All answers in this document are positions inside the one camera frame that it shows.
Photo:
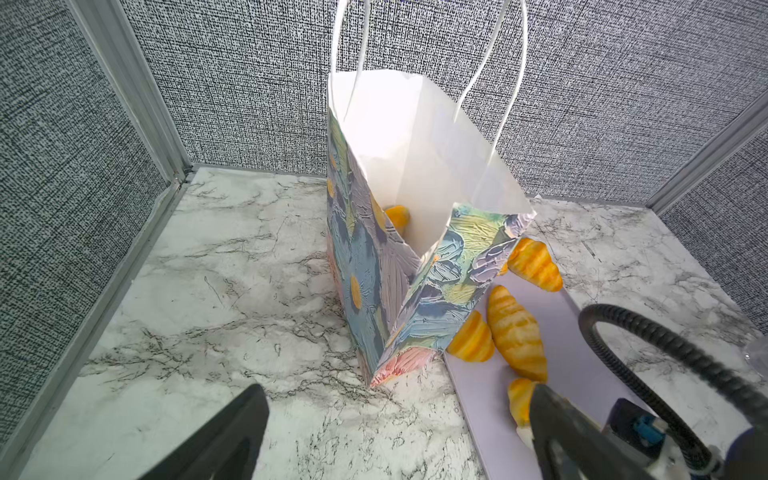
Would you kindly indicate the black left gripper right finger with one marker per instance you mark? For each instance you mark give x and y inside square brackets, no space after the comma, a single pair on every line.
[568,446]

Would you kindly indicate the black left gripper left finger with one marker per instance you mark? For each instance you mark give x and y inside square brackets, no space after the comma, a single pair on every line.
[226,447]

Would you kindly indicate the lilac plastic tray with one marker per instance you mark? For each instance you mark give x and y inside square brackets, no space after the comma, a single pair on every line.
[550,349]

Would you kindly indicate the small striped croissant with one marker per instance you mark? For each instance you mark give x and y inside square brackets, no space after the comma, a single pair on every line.
[473,343]

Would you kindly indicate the floral paper gift bag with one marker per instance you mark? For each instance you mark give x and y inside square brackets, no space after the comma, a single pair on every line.
[397,138]

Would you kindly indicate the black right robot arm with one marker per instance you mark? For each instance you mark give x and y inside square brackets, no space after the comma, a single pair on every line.
[664,392]

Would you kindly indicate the long scored bread loaf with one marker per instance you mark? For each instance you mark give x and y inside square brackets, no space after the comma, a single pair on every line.
[516,335]

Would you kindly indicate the ring donut bread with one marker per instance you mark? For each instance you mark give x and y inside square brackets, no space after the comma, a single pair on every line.
[400,218]

